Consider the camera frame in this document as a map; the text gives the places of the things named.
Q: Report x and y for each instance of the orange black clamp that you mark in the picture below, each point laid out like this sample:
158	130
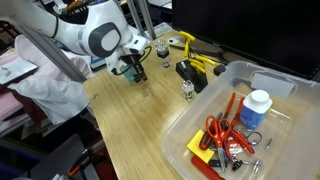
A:
77	165

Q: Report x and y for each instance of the small glass jar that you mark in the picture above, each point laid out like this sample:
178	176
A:
188	88

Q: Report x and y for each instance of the white oval tag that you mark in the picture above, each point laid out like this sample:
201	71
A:
175	40

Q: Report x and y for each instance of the teal plastic cup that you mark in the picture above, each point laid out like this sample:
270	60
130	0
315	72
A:
128	75

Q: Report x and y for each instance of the black round knob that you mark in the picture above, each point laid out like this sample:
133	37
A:
219	69

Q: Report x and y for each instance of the yellow and black tool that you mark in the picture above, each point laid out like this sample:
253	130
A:
206	52

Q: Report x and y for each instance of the white bottle blue label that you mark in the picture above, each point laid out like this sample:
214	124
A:
255	108

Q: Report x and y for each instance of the red black screwdriver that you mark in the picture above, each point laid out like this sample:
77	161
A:
205	140

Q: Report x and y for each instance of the white cloth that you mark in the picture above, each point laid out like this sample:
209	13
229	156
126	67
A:
55	96

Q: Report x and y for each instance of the black hex key stand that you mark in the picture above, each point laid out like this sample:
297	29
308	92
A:
194	78

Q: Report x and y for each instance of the small metal screw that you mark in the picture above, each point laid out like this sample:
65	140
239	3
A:
268	144

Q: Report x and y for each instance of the pale pink cloth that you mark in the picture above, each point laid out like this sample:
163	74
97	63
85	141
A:
46	66

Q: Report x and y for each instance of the clear plastic stick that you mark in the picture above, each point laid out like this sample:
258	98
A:
280	114

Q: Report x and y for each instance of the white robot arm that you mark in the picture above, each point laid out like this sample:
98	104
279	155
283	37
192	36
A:
100	36

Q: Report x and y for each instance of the black computer monitor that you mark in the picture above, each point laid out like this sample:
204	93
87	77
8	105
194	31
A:
246	26

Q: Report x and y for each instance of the small metal fitting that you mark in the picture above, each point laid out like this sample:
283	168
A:
256	166

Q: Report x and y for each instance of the grey chair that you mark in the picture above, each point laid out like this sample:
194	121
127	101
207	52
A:
61	158

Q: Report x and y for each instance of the black binder clip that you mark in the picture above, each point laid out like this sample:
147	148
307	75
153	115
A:
236	165

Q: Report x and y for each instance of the small metal cap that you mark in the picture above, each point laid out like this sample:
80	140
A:
166	64

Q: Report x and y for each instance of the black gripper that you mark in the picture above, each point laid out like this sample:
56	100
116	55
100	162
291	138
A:
130	61

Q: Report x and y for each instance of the slanted aluminium frame post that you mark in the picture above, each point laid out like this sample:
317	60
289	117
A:
60	63

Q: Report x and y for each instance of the clear plastic storage bin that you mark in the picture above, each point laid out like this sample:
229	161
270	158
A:
300	155

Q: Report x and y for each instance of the grey flat plate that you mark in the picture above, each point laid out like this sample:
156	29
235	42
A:
15	70

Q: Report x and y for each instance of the yellow sticky note pad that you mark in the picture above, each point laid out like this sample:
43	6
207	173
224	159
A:
197	145

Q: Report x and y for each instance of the clear glass stopper black base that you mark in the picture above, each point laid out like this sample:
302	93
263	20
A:
162	48

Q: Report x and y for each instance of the white bin label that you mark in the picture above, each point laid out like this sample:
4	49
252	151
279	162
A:
272	86

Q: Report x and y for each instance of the red white packet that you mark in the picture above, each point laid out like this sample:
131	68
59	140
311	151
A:
235	146

